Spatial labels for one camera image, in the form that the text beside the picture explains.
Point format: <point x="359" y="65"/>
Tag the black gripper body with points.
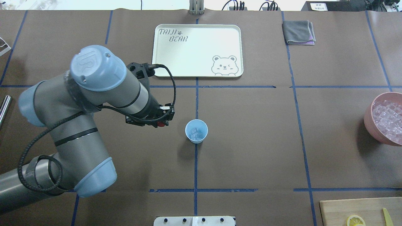
<point x="154" y="109"/>

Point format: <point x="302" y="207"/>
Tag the red strawberry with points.
<point x="161" y="124"/>

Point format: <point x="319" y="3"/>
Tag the light blue cup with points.
<point x="199" y="124"/>

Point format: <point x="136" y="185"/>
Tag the steel muddler black head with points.
<point x="4" y="108"/>

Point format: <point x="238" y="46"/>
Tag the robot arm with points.
<point x="70" y="154"/>

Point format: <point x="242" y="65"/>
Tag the ice cube in cup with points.
<point x="195" y="134"/>

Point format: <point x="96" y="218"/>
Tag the pink bowl of ice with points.
<point x="383" y="118"/>

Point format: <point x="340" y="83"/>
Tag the cream bear tray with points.
<point x="199" y="50"/>

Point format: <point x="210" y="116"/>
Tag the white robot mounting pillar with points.
<point x="195" y="221"/>

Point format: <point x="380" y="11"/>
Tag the grey folded cloth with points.
<point x="298" y="32"/>

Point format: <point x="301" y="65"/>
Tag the wooden cutting board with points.
<point x="335" y="212"/>

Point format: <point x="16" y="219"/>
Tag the black power strip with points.
<point x="338" y="6"/>

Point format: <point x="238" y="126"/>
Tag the lemon slices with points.
<point x="355" y="220"/>

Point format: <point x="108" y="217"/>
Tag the yellow plastic knife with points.
<point x="387" y="217"/>

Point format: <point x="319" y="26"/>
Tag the aluminium frame post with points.
<point x="196" y="7"/>

